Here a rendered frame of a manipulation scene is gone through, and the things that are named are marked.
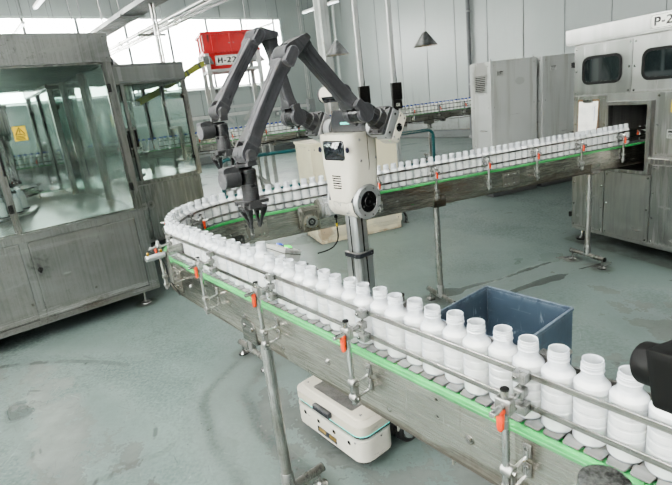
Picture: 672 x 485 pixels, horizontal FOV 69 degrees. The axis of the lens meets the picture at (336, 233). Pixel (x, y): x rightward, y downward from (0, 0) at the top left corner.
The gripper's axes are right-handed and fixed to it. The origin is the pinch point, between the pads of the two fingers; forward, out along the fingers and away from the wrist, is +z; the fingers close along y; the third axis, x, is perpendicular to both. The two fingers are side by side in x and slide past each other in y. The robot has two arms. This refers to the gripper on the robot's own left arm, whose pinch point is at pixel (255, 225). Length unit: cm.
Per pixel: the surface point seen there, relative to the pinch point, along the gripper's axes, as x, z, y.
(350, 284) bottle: -48.9, 10.2, -0.1
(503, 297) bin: -57, 32, 61
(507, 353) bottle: -97, 13, -1
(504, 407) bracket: -103, 18, -11
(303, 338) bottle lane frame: -28.5, 31.7, -4.4
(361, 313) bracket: -58, 14, -5
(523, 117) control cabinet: 239, 9, 583
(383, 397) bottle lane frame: -63, 37, -4
